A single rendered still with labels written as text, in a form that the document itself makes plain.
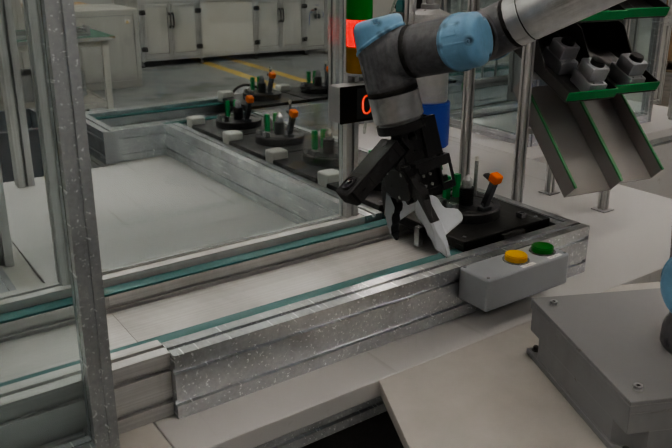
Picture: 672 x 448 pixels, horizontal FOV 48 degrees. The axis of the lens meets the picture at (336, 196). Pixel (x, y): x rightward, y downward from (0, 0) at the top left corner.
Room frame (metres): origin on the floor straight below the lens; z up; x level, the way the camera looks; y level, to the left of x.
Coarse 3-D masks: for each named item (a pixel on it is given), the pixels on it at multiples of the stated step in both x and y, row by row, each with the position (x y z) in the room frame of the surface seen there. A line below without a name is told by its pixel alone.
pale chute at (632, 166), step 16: (624, 96) 1.75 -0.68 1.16; (592, 112) 1.73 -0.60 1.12; (608, 112) 1.75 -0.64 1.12; (624, 112) 1.74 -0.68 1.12; (608, 128) 1.71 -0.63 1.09; (624, 128) 1.73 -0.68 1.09; (640, 128) 1.69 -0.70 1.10; (608, 144) 1.68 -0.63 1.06; (624, 144) 1.69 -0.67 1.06; (640, 144) 1.68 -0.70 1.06; (624, 160) 1.66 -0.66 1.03; (640, 160) 1.67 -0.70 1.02; (656, 160) 1.64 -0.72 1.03; (624, 176) 1.62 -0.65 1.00; (640, 176) 1.64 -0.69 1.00
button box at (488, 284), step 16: (496, 256) 1.25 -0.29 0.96; (528, 256) 1.25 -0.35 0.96; (544, 256) 1.25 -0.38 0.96; (560, 256) 1.26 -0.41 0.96; (464, 272) 1.19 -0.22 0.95; (480, 272) 1.18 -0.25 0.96; (496, 272) 1.18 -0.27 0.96; (512, 272) 1.18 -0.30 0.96; (528, 272) 1.21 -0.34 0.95; (544, 272) 1.23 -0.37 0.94; (560, 272) 1.26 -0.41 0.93; (464, 288) 1.19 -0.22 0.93; (480, 288) 1.16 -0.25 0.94; (496, 288) 1.16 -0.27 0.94; (512, 288) 1.18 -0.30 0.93; (528, 288) 1.21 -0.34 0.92; (544, 288) 1.23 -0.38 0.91; (480, 304) 1.16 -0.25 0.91; (496, 304) 1.16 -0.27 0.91
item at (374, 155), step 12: (384, 144) 1.08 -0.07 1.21; (396, 144) 1.06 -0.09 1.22; (372, 156) 1.07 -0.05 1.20; (384, 156) 1.05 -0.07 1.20; (396, 156) 1.06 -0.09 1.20; (360, 168) 1.06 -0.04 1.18; (372, 168) 1.04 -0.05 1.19; (384, 168) 1.05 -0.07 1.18; (348, 180) 1.04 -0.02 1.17; (360, 180) 1.03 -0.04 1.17; (372, 180) 1.04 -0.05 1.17; (336, 192) 1.05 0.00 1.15; (348, 192) 1.02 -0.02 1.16; (360, 192) 1.02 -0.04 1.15
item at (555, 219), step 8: (368, 152) 1.98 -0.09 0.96; (480, 192) 1.63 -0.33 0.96; (504, 200) 1.57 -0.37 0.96; (512, 200) 1.57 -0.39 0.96; (360, 208) 1.52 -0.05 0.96; (368, 208) 1.51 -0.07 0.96; (528, 208) 1.52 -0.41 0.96; (536, 208) 1.52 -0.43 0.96; (368, 216) 1.47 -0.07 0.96; (376, 216) 1.48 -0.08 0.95; (552, 216) 1.47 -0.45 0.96; (560, 216) 1.47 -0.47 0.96; (552, 224) 1.43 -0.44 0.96
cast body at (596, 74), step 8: (584, 64) 1.57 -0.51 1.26; (592, 64) 1.55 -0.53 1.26; (600, 64) 1.55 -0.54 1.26; (576, 72) 1.59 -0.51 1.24; (584, 72) 1.56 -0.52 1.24; (592, 72) 1.54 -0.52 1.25; (600, 72) 1.55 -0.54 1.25; (608, 72) 1.56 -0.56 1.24; (576, 80) 1.58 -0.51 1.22; (584, 80) 1.56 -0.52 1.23; (592, 80) 1.55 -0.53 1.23; (600, 80) 1.56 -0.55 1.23; (584, 88) 1.56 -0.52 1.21; (592, 88) 1.54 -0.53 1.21; (600, 88) 1.55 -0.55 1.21
